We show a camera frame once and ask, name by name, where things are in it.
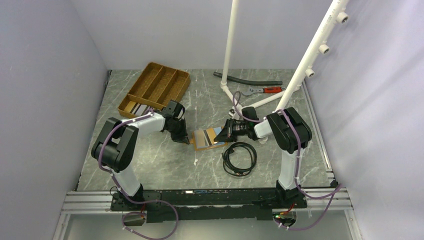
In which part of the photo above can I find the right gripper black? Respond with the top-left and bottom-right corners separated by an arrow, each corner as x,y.
214,118 -> 249,143

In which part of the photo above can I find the orange card holder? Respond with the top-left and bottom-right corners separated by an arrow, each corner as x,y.
190,126 -> 228,151

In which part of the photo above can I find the gold card with black stripe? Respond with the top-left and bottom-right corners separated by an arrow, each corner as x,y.
204,127 -> 218,146

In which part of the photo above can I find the woven brown organizer tray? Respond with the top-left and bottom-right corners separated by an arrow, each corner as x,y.
118,62 -> 191,119

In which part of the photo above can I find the white card stack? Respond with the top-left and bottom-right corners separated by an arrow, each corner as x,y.
123,101 -> 149,118

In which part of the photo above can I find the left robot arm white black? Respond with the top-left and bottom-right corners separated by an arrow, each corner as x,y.
91,100 -> 190,210

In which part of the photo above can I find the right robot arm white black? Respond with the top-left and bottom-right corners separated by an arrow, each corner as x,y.
214,107 -> 312,208

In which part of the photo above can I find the black foam tube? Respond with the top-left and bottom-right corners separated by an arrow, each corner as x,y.
227,75 -> 283,86

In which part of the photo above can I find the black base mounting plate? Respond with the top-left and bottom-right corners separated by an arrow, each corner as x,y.
110,187 -> 308,223

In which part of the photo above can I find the coiled black cable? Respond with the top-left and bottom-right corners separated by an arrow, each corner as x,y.
221,142 -> 258,177

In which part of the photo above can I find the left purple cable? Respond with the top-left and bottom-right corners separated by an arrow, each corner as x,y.
99,107 -> 180,240

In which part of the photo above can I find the aluminium rail frame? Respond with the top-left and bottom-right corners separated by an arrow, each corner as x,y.
52,82 -> 362,240

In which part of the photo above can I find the white PVC pipe frame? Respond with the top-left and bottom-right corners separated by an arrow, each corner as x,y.
218,0 -> 350,145

